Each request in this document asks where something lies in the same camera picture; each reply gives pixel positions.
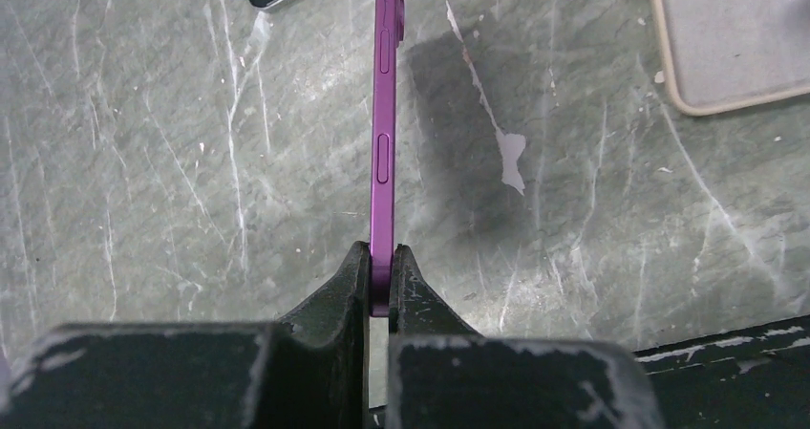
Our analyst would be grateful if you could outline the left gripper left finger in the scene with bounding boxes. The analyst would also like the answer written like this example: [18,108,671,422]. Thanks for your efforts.
[1,242,371,428]

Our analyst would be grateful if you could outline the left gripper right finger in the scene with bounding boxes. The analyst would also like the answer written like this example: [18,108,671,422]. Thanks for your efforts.
[386,246,665,428]

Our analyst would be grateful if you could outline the beige phone case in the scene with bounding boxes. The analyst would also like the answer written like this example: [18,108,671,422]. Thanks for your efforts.
[650,0,809,117]

